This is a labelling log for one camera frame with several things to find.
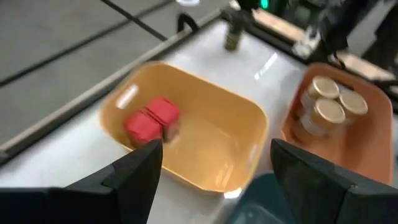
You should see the red-lid spice jar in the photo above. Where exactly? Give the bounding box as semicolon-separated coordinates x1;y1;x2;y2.
123;111;164;149
144;95;182;142

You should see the yellow plastic bin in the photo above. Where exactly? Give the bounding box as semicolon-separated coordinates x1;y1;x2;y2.
99;61;270;195

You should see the orange plastic bin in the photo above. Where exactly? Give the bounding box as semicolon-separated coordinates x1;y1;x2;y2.
279;62;395;185

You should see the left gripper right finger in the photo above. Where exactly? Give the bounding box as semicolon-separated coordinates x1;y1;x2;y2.
270;138;398;224

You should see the teal plastic bin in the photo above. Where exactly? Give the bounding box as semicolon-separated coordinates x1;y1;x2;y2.
226;172;296;224

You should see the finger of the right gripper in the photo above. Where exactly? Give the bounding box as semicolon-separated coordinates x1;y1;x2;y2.
228;11;238;34
236;11;247;34

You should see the tan-lid spice jar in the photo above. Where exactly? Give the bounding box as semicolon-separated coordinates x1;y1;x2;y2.
300;98;346;138
337;88;369;125
300;75;341;110

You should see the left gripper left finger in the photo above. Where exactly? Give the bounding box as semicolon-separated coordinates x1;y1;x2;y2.
0;139;164;224

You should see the black frame clamp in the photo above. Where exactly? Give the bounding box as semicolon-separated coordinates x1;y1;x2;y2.
177;12;200;34

